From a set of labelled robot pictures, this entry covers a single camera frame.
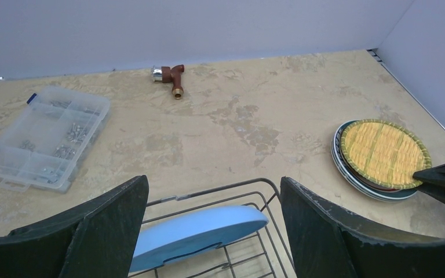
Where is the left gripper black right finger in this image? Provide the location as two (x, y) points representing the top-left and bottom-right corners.
(280, 177), (445, 277)

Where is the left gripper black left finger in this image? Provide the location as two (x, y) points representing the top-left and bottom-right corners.
(0, 175), (149, 277)

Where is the yellow patterned plate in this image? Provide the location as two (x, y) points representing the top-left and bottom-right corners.
(340, 119), (432, 190)

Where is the green rim white plate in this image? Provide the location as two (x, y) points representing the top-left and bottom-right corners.
(330, 120), (417, 202)

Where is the light blue plate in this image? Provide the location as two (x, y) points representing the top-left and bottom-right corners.
(129, 205), (269, 272)

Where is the clear plastic organizer box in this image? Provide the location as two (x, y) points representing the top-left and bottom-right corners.
(0, 86), (111, 193)

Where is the brown metal fitting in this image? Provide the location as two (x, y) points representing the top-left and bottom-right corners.
(151, 64), (185, 100)

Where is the black wire dish rack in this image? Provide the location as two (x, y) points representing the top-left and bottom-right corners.
(129, 178), (296, 277)

